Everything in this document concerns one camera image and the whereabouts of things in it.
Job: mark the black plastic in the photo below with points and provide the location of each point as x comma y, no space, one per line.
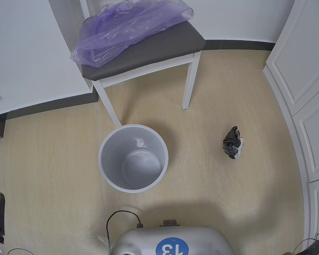
231,143

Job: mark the purple plastic bag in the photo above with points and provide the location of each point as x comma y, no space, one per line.
122,28

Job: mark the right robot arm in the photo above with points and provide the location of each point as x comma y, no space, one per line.
315,247

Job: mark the small clear plastic scrap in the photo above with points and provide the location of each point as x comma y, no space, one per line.
102,240

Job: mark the white trash bin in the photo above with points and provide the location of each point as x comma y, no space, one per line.
133,155

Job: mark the white chair with grey seat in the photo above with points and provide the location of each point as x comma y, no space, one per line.
162,49

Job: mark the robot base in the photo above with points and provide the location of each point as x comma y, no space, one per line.
175,238

